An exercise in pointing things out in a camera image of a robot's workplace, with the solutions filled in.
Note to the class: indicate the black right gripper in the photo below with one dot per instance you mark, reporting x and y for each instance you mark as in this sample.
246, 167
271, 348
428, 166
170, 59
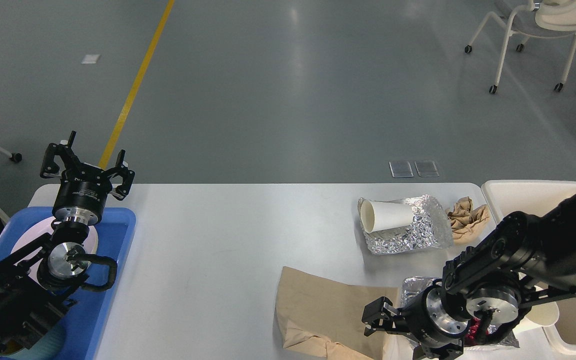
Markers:
435, 320

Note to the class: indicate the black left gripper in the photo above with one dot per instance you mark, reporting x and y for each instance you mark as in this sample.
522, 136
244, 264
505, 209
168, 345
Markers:
80, 197

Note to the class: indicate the pink plate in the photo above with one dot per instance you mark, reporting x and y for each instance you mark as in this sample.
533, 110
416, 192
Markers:
38, 229

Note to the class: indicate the brown paper bag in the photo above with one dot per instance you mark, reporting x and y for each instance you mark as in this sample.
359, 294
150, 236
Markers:
323, 318

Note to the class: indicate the teal mug yellow inside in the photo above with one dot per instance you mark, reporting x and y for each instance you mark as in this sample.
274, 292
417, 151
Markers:
45, 349

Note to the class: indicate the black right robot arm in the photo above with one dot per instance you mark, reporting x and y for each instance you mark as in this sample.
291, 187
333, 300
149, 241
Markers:
487, 290

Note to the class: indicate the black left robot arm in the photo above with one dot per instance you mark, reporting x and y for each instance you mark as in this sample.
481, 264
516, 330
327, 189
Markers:
38, 280

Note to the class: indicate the crumpled aluminium foil lower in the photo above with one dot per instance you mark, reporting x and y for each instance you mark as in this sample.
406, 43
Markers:
415, 285

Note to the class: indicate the crumpled aluminium foil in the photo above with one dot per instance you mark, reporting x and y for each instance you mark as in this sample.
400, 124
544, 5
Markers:
430, 229
415, 285

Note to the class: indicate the crushed red soda can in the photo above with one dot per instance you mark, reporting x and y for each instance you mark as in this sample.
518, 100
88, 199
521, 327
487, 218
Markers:
477, 333

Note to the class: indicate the crumpled aluminium foil upper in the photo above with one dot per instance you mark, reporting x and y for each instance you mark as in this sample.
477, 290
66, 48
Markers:
430, 229

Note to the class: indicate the crumpled brown paper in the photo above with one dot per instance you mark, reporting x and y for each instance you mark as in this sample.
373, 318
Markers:
466, 221

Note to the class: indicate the white paper cup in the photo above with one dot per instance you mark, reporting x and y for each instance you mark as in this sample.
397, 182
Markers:
382, 216
543, 315

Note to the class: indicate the white paper cup lower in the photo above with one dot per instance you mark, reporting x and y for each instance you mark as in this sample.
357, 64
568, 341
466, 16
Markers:
543, 315

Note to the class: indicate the blue plastic tray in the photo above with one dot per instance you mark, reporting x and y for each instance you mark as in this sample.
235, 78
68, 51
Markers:
85, 320

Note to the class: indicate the white plastic bin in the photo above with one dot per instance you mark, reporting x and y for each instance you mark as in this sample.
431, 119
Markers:
537, 197

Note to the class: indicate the white chair on wheels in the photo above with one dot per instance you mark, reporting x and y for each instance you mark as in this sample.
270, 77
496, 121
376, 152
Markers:
539, 19

